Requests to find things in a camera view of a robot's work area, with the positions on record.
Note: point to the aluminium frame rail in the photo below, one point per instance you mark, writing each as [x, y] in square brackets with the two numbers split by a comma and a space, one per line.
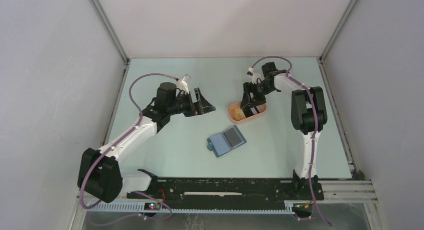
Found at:
[356, 191]

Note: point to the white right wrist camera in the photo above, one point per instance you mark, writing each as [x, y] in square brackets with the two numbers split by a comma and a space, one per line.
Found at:
[255, 76]

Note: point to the blue-white cable duct strip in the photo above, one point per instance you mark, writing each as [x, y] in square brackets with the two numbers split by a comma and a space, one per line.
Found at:
[139, 207]

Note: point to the gold credit card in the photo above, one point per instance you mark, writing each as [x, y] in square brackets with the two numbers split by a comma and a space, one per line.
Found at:
[237, 114]

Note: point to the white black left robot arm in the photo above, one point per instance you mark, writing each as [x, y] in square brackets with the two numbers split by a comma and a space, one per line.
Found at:
[99, 173]

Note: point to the pink oval tray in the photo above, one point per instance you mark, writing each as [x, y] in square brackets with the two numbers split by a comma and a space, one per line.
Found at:
[238, 104]

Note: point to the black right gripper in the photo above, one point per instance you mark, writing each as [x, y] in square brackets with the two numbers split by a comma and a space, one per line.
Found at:
[249, 87]

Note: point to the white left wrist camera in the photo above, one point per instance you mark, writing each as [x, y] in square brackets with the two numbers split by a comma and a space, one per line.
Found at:
[183, 83]

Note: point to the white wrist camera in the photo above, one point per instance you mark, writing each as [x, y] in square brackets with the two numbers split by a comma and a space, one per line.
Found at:
[255, 76]
[183, 83]

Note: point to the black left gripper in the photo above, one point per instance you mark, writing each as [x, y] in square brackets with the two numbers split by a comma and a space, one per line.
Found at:
[203, 106]

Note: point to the blue card holder wallet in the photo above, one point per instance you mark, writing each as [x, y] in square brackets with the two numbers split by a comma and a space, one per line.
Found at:
[219, 145]

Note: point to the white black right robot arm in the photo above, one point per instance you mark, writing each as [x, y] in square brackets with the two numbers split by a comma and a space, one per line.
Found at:
[308, 113]

